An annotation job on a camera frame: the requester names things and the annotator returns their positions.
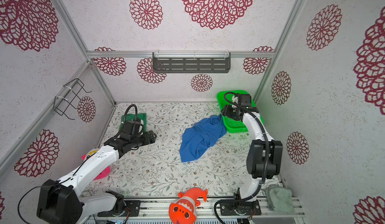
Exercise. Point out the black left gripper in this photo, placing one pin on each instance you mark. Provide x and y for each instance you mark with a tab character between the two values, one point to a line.
149	138

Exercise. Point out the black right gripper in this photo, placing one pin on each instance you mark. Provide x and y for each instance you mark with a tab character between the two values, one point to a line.
226	110

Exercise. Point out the green tank top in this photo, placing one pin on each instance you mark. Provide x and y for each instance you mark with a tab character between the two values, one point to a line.
141	117

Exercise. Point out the blue tank top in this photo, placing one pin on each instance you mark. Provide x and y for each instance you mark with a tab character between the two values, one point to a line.
200	137

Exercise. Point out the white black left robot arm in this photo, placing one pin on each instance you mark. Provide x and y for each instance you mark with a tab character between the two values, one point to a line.
60	201

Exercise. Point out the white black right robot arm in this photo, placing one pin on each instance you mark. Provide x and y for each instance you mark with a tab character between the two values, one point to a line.
265	153

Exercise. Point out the bright green plastic basket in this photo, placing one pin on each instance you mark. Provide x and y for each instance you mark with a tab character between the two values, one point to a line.
231	124

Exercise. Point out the pink striped plush toy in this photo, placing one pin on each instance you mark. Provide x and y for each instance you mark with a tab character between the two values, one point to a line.
105	172

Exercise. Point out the red fish plush toy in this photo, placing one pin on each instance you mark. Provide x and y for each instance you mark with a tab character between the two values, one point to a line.
183	210

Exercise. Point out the light green folded cloth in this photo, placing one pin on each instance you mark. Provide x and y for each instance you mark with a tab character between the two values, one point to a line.
279	199

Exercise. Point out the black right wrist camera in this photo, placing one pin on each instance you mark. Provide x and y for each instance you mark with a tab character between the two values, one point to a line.
242	100

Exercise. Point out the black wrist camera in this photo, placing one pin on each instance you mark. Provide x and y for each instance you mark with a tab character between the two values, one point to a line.
242	100
132	128

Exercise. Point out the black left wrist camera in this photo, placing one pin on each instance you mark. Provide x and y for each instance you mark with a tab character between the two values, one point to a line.
132	128

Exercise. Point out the black wire wall rack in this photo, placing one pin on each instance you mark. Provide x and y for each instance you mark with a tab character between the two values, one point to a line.
63	102

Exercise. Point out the dark grey wall shelf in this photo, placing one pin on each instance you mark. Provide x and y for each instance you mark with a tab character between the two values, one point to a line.
191	63

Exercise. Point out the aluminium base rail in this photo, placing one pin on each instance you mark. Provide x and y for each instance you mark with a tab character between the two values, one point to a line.
204	211

